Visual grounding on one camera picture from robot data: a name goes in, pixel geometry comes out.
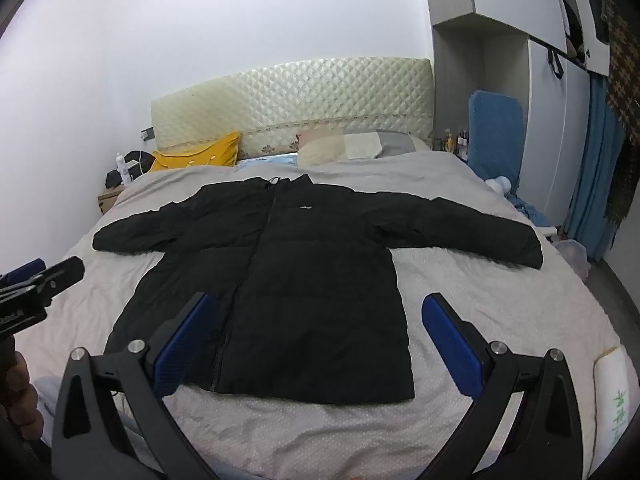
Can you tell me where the cream quilted headboard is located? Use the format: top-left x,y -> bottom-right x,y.
151,57 -> 435,162

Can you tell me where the black bag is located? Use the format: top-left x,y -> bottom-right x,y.
105,150 -> 154,189

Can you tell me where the brown patterned hanging garment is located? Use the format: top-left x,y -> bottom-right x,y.
595,0 -> 640,252

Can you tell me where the patchwork beige grey pillow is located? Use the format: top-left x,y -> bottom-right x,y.
297,127 -> 431,167

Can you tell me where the yellow pillow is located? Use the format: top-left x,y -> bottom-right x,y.
150,131 -> 242,173

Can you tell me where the light blue pillow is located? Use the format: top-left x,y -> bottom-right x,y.
235,154 -> 301,172

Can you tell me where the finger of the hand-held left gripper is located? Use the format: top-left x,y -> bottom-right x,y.
22,256 -> 85,307
0,258 -> 47,289

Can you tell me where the person's left hand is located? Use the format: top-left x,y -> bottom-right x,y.
0,350 -> 44,428

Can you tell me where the blue cloth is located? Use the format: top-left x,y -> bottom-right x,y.
510,192 -> 556,228

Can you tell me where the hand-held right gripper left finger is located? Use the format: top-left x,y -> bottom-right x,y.
51,291 -> 221,480

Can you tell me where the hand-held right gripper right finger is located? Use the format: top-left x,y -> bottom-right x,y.
421,292 -> 599,480

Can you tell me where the black strap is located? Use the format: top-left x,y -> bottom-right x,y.
547,45 -> 566,81

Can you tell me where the black puffer jacket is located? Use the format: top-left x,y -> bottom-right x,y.
92,174 -> 544,405

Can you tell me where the blue curtain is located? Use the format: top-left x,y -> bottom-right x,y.
565,72 -> 627,264

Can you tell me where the group of small bottles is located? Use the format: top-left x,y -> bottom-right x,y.
432,127 -> 471,161

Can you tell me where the grey and white wardrobe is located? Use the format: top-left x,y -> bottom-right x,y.
422,0 -> 612,223

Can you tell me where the bed with grey sheet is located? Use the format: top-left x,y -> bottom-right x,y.
35,149 -> 640,480

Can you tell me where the white pillow with green print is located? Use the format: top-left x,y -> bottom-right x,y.
592,347 -> 640,466

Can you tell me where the wooden nightstand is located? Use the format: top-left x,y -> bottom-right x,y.
96,187 -> 126,216

